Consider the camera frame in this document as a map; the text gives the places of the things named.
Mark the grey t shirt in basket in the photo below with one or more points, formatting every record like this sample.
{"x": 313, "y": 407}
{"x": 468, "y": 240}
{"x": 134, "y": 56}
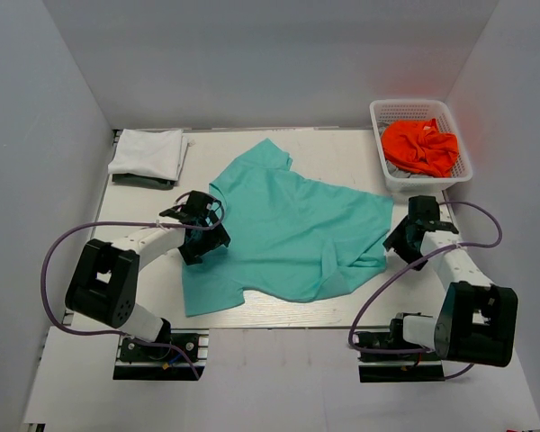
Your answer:
{"x": 396, "y": 172}

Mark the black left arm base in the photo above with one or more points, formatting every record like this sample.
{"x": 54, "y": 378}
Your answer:
{"x": 182, "y": 360}

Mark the teal t shirt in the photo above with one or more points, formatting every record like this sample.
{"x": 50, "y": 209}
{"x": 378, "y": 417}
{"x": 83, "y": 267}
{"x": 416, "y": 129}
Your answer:
{"x": 296, "y": 239}

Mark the orange t shirt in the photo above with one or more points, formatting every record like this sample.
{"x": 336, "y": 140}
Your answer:
{"x": 420, "y": 147}

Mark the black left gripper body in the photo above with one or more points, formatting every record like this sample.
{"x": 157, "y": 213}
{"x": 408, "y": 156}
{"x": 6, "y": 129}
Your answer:
{"x": 211, "y": 218}

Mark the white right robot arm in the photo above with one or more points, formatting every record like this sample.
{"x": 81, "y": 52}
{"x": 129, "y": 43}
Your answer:
{"x": 477, "y": 320}

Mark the folded white t shirt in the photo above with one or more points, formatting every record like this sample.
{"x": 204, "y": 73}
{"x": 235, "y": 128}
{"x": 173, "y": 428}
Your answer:
{"x": 154, "y": 154}

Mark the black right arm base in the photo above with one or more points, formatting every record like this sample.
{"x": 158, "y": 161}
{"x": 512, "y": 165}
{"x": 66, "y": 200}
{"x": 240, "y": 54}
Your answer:
{"x": 385, "y": 361}

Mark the folded dark green t shirt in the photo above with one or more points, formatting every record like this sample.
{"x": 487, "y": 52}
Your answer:
{"x": 142, "y": 181}

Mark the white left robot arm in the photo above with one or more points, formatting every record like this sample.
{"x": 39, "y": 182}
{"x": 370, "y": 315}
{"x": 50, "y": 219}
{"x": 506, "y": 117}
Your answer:
{"x": 104, "y": 284}

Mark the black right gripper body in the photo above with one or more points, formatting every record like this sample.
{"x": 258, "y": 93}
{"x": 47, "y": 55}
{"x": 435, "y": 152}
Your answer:
{"x": 408, "y": 224}

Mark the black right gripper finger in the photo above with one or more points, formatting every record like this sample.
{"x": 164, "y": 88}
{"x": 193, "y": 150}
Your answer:
{"x": 397, "y": 240}
{"x": 414, "y": 257}

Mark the white plastic basket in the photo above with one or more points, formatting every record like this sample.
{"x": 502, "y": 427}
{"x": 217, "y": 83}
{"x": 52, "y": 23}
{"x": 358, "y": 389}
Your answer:
{"x": 388, "y": 111}

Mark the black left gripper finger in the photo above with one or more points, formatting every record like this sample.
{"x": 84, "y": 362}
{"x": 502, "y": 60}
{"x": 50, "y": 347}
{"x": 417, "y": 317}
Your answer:
{"x": 216, "y": 235}
{"x": 192, "y": 252}

